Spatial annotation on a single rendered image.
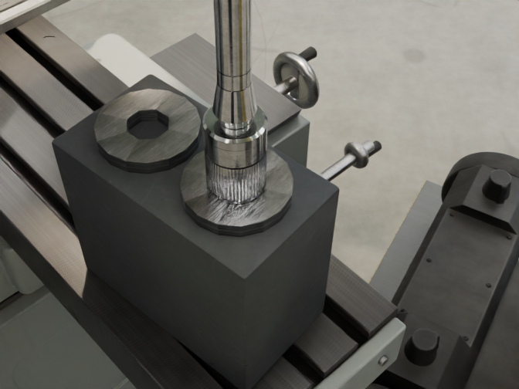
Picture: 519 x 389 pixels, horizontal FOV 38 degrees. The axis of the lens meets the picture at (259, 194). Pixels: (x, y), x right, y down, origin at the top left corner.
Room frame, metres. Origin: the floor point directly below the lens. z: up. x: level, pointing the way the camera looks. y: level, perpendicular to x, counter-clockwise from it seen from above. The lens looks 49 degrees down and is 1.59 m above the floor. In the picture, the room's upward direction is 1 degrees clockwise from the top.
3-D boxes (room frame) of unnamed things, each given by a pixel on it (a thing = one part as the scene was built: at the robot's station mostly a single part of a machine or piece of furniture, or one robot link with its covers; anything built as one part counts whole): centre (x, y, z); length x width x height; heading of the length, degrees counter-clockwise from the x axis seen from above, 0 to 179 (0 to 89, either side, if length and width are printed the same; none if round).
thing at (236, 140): (0.40, 0.02, 1.20); 0.05 x 0.05 x 0.01
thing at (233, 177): (0.40, 0.02, 1.17); 0.05 x 0.05 x 0.06
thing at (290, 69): (1.08, -0.04, 0.64); 0.16 x 0.12 x 0.12; 133
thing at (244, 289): (0.43, 0.06, 1.04); 0.22 x 0.12 x 0.20; 50
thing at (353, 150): (1.00, -0.16, 0.52); 0.22 x 0.06 x 0.06; 133
